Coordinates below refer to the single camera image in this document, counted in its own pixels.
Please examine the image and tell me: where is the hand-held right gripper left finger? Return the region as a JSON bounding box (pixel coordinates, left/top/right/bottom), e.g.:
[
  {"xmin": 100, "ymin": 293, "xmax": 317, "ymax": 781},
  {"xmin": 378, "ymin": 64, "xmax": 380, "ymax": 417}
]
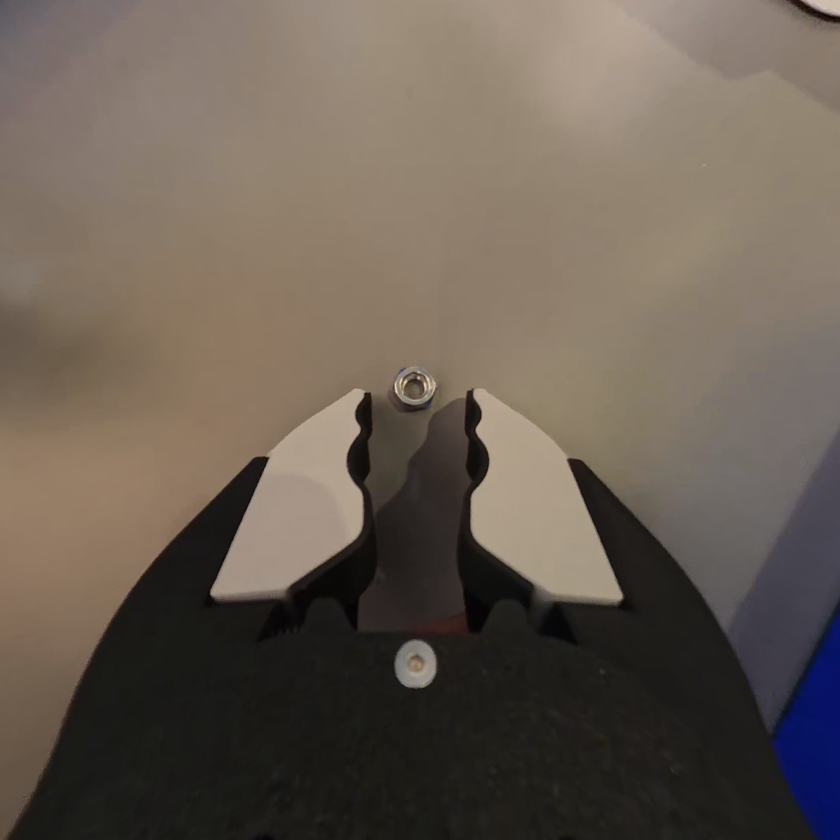
[{"xmin": 209, "ymin": 388, "xmax": 376, "ymax": 618}]

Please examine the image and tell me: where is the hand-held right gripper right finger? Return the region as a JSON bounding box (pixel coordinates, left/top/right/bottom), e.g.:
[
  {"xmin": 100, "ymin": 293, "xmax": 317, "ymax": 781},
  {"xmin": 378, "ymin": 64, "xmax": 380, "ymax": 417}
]
[{"xmin": 458, "ymin": 386, "xmax": 626, "ymax": 620}]

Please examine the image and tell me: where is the steel hex nut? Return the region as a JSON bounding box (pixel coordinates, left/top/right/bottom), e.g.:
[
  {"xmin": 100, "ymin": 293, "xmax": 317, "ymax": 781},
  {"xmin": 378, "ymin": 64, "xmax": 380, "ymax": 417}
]
[{"xmin": 392, "ymin": 365, "xmax": 437, "ymax": 410}]

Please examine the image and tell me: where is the blue plastic bin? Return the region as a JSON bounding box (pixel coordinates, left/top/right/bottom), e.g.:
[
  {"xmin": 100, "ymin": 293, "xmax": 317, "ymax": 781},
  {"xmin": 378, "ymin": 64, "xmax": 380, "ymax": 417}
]
[{"xmin": 771, "ymin": 602, "xmax": 840, "ymax": 840}]

